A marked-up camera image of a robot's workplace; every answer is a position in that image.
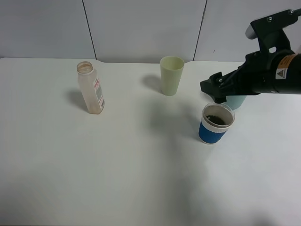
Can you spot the teal plastic cup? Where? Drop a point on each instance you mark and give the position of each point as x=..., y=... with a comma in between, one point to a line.
x=234, y=102

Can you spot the pale green plastic cup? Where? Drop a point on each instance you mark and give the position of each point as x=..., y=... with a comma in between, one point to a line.
x=171, y=68

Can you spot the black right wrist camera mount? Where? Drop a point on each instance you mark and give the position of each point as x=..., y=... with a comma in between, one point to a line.
x=268, y=30

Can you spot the blue sleeved coffee cup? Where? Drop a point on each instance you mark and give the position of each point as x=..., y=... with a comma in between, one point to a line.
x=215, y=121

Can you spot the clear plastic drink bottle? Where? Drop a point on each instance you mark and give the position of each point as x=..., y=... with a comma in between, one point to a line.
x=89, y=85

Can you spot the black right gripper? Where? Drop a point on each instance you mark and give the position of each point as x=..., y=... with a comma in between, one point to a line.
x=260, y=73

